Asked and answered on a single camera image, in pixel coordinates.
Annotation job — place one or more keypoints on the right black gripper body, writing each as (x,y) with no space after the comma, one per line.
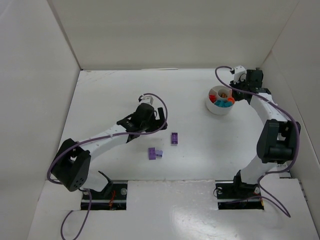
(238,90)

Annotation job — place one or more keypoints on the white round divided container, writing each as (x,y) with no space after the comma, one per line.
(217,90)

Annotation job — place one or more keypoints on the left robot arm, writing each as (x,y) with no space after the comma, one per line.
(71,165)

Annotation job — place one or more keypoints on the teal lego brick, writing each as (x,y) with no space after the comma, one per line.
(223,104)

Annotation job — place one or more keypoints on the large red lego brick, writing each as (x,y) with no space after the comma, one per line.
(212,98)

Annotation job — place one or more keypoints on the brown lego brick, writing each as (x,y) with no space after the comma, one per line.
(223,95)

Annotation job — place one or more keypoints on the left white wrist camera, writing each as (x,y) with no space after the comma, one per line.
(146,99)

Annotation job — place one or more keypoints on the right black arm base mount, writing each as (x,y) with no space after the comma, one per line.
(236,195)

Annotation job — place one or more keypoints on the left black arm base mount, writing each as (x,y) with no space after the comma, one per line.
(106,194)

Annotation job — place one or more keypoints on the aluminium rail on right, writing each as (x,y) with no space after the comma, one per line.
(272,148)

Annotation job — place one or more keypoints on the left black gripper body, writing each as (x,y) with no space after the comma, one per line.
(157,122)

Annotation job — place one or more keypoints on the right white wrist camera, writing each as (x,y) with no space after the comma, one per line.
(239,74)

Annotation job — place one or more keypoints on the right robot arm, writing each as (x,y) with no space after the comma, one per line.
(249,175)

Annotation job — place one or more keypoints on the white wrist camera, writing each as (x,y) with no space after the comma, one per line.
(146,99)
(239,74)

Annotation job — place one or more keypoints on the orange transparent lego piece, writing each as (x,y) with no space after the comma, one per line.
(231,100)

